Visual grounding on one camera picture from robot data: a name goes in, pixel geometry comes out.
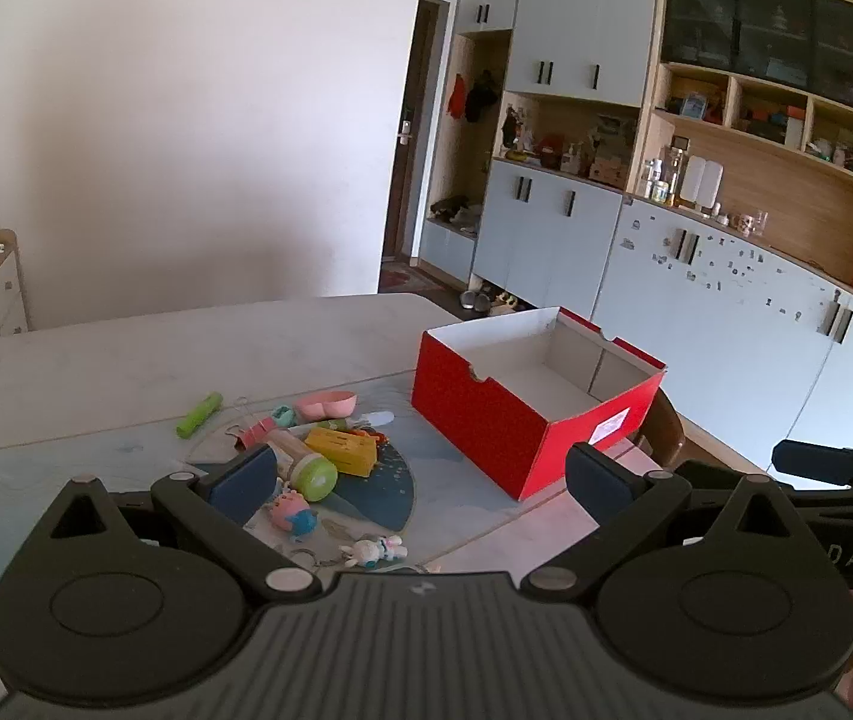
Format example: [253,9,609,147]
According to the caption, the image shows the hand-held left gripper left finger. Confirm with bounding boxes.
[49,446,323,602]

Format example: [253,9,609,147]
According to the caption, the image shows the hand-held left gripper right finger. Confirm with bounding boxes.
[520,442,803,605]

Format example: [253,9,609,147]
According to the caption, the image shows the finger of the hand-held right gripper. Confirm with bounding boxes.
[675,461,746,500]
[771,439,853,488]

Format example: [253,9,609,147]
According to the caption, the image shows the pink pig toy figure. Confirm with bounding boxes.
[269,490,319,541]

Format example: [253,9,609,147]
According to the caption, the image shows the toothpick jar with green lid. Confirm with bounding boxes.
[265,431,339,502]

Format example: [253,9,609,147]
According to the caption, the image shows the green marker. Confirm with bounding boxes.
[176,391,224,437]

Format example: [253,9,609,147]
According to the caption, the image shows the yellow box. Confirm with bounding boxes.
[304,426,380,478]

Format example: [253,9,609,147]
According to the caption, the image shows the pink heart-shaped bowl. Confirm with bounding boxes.
[293,391,359,421]

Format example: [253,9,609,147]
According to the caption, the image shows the red cardboard box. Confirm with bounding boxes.
[412,306,669,502]

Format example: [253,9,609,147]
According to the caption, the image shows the pink binder clip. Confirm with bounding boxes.
[227,420,275,455]

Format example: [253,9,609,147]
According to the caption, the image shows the long white sideboard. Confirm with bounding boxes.
[591,199,853,473]

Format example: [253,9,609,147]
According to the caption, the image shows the patterned red rug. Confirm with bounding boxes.
[380,261,435,293]

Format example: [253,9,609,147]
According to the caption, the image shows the low white shoe cabinet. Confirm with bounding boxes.
[418,217,479,282]

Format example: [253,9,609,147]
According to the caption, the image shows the white bottles on sideboard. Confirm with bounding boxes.
[640,135,723,211]

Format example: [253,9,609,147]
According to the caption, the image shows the open wooden shelf unit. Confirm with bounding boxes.
[647,64,853,271]

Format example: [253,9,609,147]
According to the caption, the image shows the brown door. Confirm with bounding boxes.
[382,0,450,263]

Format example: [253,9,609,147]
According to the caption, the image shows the black hanging bag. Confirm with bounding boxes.
[464,69,501,123]

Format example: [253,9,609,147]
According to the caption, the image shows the tall white cabinet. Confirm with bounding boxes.
[456,0,660,316]

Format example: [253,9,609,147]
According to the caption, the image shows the white rabbit keychain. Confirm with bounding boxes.
[338,535,407,569]

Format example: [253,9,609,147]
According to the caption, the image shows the dark glass wall cabinet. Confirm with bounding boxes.
[659,0,853,98]

